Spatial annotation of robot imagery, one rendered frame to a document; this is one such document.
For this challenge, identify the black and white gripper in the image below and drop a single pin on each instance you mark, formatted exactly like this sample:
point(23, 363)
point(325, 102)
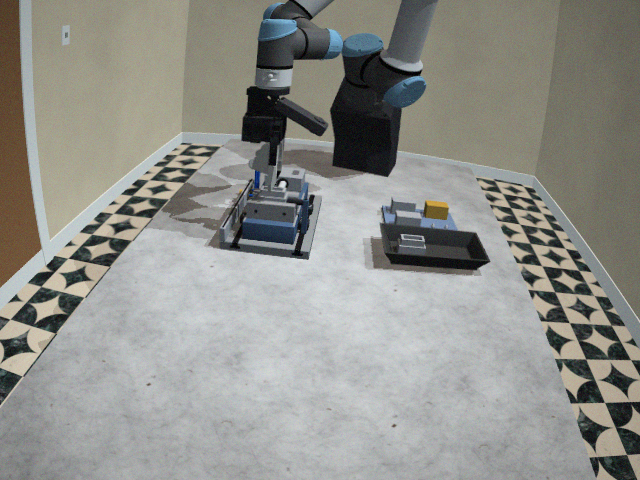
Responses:
point(262, 123)

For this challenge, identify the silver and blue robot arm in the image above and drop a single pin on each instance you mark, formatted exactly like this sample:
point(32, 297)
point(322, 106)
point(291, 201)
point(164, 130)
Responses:
point(398, 81)

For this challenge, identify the yellow block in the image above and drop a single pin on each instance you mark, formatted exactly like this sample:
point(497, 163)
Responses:
point(436, 210)

